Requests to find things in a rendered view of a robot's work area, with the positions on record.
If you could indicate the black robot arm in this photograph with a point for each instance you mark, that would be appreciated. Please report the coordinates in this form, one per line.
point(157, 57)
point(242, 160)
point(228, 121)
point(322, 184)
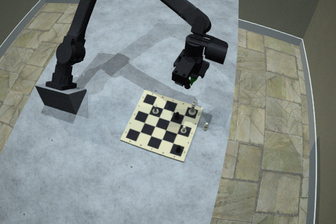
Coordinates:
point(72, 50)

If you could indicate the white pawn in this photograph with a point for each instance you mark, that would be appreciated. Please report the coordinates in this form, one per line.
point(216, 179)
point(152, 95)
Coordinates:
point(205, 127)
point(183, 130)

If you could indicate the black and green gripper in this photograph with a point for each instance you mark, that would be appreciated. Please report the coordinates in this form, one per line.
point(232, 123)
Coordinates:
point(205, 66)

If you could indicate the chessboard with pieces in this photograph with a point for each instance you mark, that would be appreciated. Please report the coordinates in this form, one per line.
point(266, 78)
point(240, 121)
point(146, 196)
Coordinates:
point(161, 133)

